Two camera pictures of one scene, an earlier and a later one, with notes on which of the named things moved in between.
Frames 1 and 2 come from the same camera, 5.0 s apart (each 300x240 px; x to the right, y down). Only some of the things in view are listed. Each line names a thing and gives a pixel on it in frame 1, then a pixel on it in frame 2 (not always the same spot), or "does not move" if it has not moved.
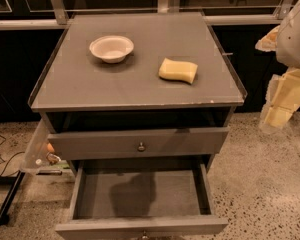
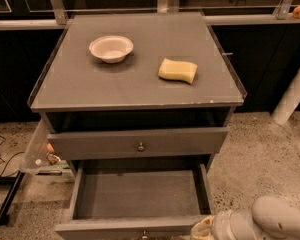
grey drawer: [141, 200] does not move
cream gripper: [294, 42] to [223, 224]
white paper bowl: [112, 49] does not move
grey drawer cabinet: [136, 86] does not move
